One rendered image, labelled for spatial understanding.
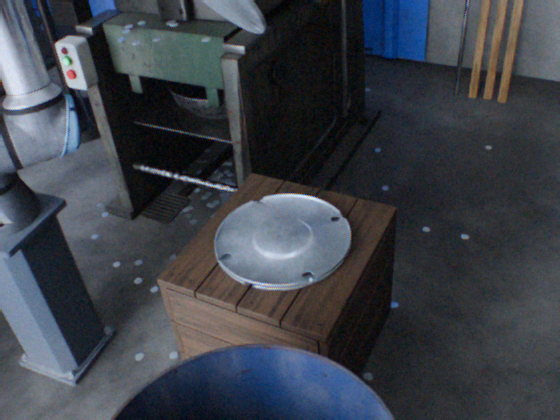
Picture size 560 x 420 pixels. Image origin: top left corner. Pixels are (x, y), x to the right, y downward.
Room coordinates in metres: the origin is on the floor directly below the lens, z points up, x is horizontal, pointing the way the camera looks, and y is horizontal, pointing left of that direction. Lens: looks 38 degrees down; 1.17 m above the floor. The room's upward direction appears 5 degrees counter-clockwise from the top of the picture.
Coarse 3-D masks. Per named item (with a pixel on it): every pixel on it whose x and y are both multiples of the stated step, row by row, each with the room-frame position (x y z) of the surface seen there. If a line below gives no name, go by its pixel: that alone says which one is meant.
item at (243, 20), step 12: (204, 0) 0.98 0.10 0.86; (216, 0) 0.91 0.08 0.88; (228, 0) 0.85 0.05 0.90; (240, 0) 0.79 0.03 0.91; (252, 0) 0.78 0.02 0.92; (228, 12) 0.91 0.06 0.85; (240, 12) 0.85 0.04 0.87; (252, 12) 0.80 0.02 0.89; (240, 24) 0.92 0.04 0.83; (252, 24) 0.86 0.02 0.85; (264, 24) 0.82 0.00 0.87
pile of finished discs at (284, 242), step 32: (224, 224) 0.98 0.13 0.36; (256, 224) 0.97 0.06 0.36; (288, 224) 0.95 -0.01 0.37; (320, 224) 0.95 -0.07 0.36; (224, 256) 0.89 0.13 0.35; (256, 256) 0.87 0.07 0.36; (288, 256) 0.86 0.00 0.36; (320, 256) 0.85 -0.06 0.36; (256, 288) 0.79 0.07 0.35; (288, 288) 0.77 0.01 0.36
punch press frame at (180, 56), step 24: (288, 0) 1.66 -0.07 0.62; (120, 24) 1.52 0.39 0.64; (144, 24) 1.50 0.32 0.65; (192, 24) 1.46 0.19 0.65; (216, 24) 1.44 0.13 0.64; (120, 48) 1.52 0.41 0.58; (144, 48) 1.48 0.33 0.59; (168, 48) 1.44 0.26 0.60; (192, 48) 1.40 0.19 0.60; (216, 48) 1.36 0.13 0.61; (120, 72) 1.53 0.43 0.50; (144, 72) 1.49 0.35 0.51; (168, 72) 1.44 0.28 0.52; (192, 72) 1.40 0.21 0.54; (216, 72) 1.37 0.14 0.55; (216, 96) 1.38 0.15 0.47; (144, 168) 1.52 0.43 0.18
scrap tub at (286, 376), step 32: (224, 352) 0.54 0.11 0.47; (256, 352) 0.54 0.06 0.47; (288, 352) 0.53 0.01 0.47; (160, 384) 0.50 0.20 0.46; (192, 384) 0.53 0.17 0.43; (224, 384) 0.54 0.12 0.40; (256, 384) 0.54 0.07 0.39; (288, 384) 0.53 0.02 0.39; (320, 384) 0.51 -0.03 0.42; (352, 384) 0.47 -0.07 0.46; (128, 416) 0.46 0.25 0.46; (160, 416) 0.49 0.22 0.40; (192, 416) 0.52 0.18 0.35; (224, 416) 0.53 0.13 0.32; (256, 416) 0.54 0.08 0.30; (288, 416) 0.53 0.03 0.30; (320, 416) 0.51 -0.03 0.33; (352, 416) 0.47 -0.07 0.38; (384, 416) 0.42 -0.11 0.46
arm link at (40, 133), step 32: (0, 0) 1.03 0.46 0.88; (0, 32) 1.01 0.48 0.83; (32, 32) 1.06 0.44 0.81; (0, 64) 1.01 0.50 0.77; (32, 64) 1.02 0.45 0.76; (32, 96) 1.00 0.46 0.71; (64, 96) 1.06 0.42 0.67; (32, 128) 0.97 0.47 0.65; (64, 128) 0.99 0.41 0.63; (32, 160) 0.96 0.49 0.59
